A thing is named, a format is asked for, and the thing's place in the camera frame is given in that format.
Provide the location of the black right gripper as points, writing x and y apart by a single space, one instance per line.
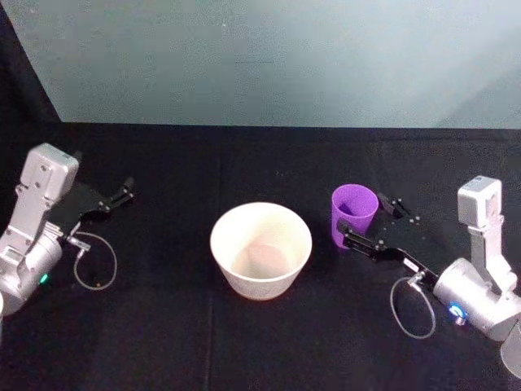
415 244

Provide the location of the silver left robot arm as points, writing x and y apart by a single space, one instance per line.
37 195

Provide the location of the black table cloth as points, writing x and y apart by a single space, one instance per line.
260 350

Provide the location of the white paper bowl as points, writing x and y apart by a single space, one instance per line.
260 252

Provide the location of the purple plastic cup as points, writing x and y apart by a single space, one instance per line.
352 222

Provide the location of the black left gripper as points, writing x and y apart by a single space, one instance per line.
77 203

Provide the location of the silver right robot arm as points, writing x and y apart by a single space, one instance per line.
468 287

